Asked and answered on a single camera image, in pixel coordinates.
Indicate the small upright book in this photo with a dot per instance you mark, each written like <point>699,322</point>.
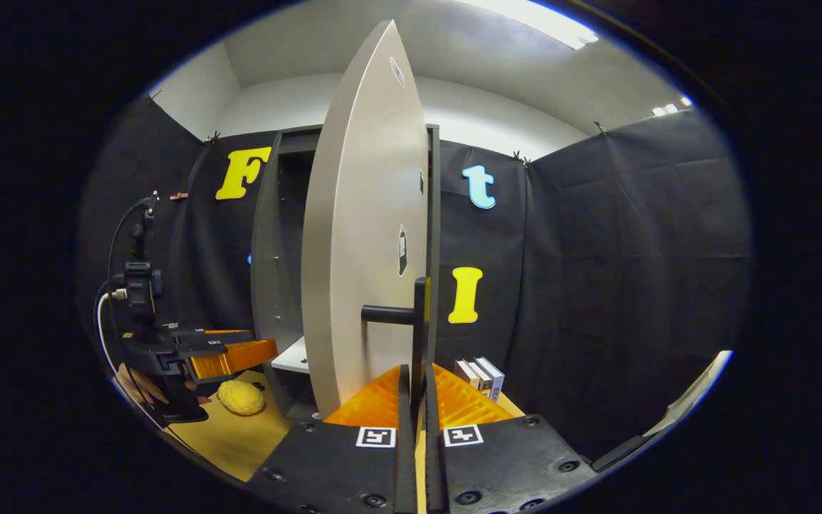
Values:
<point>464,373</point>
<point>481,378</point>
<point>494,378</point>

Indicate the black backdrop cloth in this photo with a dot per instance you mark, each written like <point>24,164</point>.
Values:
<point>596,285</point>

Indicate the beige cabinet door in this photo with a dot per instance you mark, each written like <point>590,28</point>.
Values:
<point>361,250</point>

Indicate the white cabinet shelf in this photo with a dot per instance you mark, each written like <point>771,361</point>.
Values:
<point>293,357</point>

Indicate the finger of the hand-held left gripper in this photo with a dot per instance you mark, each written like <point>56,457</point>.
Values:
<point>232,357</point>
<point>225,333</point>

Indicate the dark grey cabinet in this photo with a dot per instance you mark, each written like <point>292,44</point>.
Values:
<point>268,250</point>

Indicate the small ceiling light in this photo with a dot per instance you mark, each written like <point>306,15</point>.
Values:
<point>670,107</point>

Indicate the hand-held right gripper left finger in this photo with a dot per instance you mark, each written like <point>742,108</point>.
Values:
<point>405,457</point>

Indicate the long ceiling light panel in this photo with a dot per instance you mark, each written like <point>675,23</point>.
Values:
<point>532,18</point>

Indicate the yellow bumpy ball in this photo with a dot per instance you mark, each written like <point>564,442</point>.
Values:
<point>241,397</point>

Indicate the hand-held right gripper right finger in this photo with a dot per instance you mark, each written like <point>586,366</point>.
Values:
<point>434,464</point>

